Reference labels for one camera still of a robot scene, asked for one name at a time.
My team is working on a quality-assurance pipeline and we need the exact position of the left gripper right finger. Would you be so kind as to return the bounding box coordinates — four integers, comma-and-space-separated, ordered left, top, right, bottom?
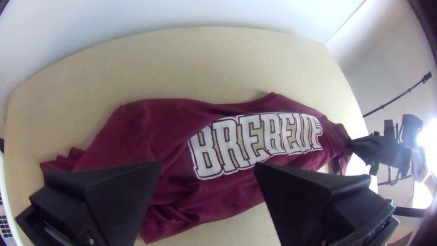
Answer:
254, 163, 400, 246

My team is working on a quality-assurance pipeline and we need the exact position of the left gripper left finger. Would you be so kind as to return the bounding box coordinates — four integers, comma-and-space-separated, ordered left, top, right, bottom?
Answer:
15, 161, 162, 246

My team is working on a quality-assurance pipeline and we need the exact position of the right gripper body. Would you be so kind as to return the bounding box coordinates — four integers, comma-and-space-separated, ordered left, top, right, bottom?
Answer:
370, 119, 414, 178

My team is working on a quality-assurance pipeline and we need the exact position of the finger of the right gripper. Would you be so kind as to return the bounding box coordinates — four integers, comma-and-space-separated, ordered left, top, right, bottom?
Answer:
348, 134, 380, 167

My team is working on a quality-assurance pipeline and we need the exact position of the maroon t-shirt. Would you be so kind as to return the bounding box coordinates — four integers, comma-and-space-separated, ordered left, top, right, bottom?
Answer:
40, 92, 354, 244

